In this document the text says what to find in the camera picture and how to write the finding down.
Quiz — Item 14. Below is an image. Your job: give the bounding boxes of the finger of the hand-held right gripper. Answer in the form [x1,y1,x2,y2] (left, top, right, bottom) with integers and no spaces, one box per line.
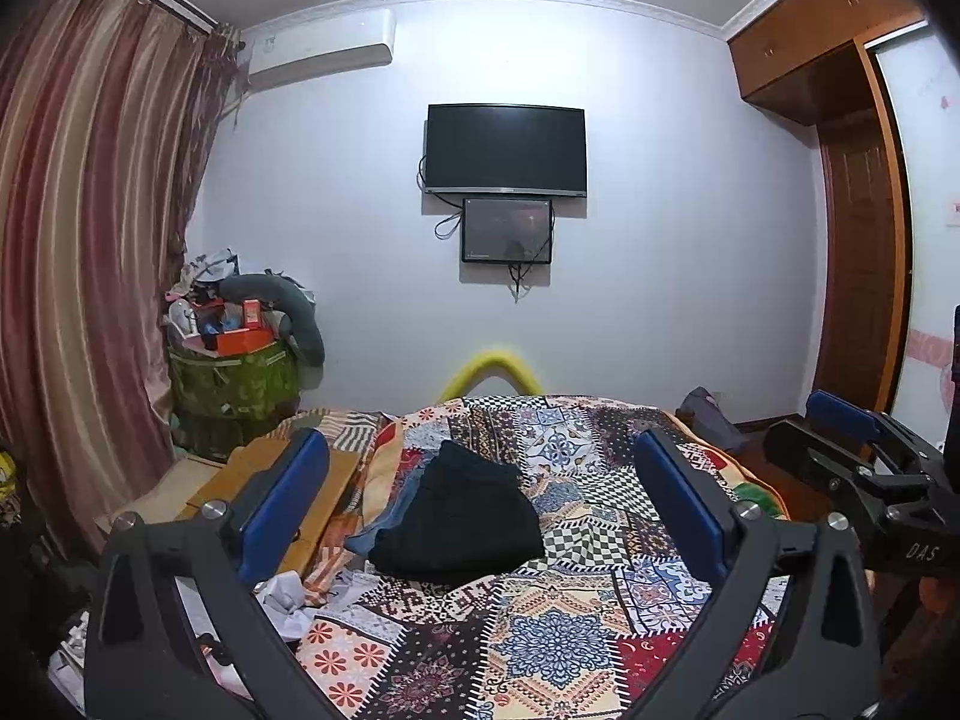
[806,388,946,466]
[763,420,931,533]

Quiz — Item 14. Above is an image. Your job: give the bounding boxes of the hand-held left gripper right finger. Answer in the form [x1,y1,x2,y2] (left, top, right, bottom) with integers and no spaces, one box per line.
[632,427,880,720]

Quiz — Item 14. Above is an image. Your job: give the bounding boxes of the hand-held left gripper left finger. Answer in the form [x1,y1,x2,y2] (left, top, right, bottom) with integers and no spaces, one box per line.
[82,427,353,720]

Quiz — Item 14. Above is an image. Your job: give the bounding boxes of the black pants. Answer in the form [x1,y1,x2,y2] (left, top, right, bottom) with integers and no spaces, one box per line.
[367,440,545,582]

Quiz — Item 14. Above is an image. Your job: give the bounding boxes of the grey cloth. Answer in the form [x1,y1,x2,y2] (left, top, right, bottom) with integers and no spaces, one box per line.
[675,386,743,451]

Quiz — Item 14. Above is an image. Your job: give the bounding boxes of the white crumpled cloth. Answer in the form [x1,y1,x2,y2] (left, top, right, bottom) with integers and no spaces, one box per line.
[255,570,361,642]

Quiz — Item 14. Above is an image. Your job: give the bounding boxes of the blue jeans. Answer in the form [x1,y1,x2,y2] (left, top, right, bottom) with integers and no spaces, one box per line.
[345,457,443,560]

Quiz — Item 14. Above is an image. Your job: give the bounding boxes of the green patterned bag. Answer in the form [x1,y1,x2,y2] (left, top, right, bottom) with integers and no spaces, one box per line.
[166,341,301,458]

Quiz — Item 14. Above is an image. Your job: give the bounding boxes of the brown wooden door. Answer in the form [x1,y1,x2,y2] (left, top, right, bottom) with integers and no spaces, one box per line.
[814,120,901,428]

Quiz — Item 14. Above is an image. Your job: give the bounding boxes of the patchwork printed blanket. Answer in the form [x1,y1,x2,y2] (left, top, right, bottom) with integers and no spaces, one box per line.
[296,394,788,720]

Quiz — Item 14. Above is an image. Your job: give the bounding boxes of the orange box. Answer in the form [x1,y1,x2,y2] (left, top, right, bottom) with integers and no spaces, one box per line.
[202,322,282,357]

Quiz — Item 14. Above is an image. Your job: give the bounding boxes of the grey bolster pillow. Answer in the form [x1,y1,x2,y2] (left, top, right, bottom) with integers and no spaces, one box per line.
[221,270,326,365]

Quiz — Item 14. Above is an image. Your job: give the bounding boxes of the pile of mixed clothes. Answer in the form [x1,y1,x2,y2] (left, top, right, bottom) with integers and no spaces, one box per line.
[165,249,242,338]

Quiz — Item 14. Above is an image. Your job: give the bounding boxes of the yellow foam tube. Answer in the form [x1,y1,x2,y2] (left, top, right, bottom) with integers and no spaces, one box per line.
[437,349,545,402]

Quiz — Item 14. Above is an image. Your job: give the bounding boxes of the striped pink curtain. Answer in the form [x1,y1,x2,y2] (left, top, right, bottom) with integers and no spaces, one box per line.
[0,0,241,563]

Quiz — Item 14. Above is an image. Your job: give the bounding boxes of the wooden wardrobe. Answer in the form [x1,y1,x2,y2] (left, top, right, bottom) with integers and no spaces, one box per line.
[726,0,931,458]

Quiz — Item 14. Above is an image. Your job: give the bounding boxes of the white air conditioner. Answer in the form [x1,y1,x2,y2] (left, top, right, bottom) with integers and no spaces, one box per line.
[240,9,396,87]

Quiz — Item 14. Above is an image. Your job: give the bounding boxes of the black television cable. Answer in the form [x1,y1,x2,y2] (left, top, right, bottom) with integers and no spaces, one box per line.
[416,154,466,241]

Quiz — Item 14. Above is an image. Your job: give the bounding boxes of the small black wall monitor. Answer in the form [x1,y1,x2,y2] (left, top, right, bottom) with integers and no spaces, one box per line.
[460,197,554,265]

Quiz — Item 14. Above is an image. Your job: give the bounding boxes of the black wall television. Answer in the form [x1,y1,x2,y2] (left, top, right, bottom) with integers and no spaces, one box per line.
[424,103,588,200]

